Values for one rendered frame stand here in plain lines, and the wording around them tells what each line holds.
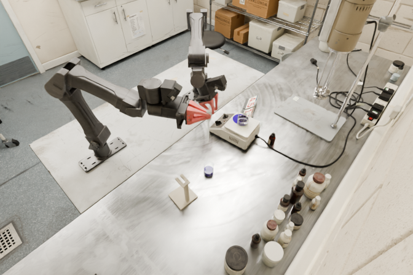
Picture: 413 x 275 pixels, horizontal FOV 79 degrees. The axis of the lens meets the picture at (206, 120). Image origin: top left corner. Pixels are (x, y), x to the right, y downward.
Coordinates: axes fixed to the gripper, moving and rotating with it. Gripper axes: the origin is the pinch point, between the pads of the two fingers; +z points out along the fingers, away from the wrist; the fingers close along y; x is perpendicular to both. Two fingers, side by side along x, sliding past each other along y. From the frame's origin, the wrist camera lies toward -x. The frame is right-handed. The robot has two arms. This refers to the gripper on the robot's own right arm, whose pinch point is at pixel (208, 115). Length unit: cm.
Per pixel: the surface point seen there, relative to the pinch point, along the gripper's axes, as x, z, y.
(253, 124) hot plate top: 23.3, 16.0, 22.9
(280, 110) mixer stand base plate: 31, 29, 43
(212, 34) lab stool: 58, -31, 175
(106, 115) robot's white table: 33, -57, 23
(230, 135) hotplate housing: 26.9, 6.7, 17.1
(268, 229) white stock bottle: 25.0, 24.3, -21.5
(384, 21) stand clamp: -21, 52, 36
